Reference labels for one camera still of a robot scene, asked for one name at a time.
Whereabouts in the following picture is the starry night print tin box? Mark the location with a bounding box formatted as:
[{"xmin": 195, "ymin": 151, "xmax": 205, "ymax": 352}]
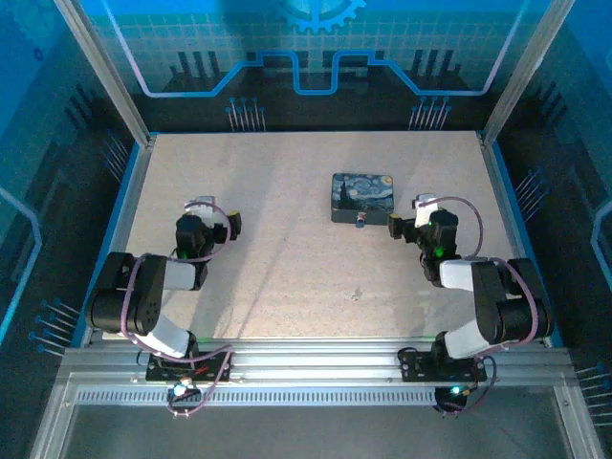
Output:
[{"xmin": 330, "ymin": 172, "xmax": 396, "ymax": 225}]

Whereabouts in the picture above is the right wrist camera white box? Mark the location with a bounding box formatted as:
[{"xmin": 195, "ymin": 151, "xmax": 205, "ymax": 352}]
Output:
[{"xmin": 413, "ymin": 193, "xmax": 439, "ymax": 229}]

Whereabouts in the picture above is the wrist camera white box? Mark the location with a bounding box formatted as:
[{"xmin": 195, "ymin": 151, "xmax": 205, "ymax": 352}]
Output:
[
  {"xmin": 413, "ymin": 193, "xmax": 439, "ymax": 229},
  {"xmin": 184, "ymin": 194, "xmax": 217, "ymax": 226}
]

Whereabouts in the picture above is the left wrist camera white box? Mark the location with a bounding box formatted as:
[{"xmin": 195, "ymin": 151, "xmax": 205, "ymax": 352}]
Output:
[{"xmin": 184, "ymin": 194, "xmax": 217, "ymax": 226}]

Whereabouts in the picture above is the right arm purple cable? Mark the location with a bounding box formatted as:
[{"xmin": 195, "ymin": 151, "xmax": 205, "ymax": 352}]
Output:
[{"xmin": 420, "ymin": 195, "xmax": 539, "ymax": 417}]

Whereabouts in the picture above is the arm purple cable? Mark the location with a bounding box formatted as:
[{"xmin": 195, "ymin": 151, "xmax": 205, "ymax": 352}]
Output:
[
  {"xmin": 117, "ymin": 201, "xmax": 235, "ymax": 418},
  {"xmin": 420, "ymin": 195, "xmax": 539, "ymax": 417}
]

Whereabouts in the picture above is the aluminium table side rail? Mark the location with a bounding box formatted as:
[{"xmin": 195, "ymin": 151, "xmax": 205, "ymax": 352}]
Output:
[
  {"xmin": 78, "ymin": 136, "xmax": 157, "ymax": 348},
  {"xmin": 477, "ymin": 133, "xmax": 554, "ymax": 348}
]

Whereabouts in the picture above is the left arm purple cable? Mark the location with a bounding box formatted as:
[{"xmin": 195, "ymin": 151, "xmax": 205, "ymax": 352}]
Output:
[{"xmin": 117, "ymin": 201, "xmax": 235, "ymax": 418}]

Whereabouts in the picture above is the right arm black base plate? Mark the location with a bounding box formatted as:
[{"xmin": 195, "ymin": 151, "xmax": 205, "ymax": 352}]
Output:
[{"xmin": 398, "ymin": 346, "xmax": 489, "ymax": 383}]

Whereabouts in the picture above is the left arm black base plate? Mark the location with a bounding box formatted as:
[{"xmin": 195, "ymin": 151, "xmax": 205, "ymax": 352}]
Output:
[{"xmin": 145, "ymin": 351, "xmax": 233, "ymax": 383}]

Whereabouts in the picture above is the aluminium mounting rail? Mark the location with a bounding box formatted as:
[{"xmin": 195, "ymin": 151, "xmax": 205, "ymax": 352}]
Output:
[{"xmin": 60, "ymin": 337, "xmax": 573, "ymax": 389}]

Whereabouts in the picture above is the slotted grey cable duct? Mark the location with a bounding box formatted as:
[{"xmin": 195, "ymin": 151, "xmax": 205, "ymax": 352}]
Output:
[{"xmin": 74, "ymin": 389, "xmax": 444, "ymax": 407}]

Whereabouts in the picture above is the aluminium frame post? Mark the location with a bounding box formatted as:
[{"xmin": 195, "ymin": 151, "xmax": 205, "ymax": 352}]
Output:
[
  {"xmin": 52, "ymin": 0, "xmax": 157, "ymax": 147},
  {"xmin": 477, "ymin": 0, "xmax": 578, "ymax": 147}
]

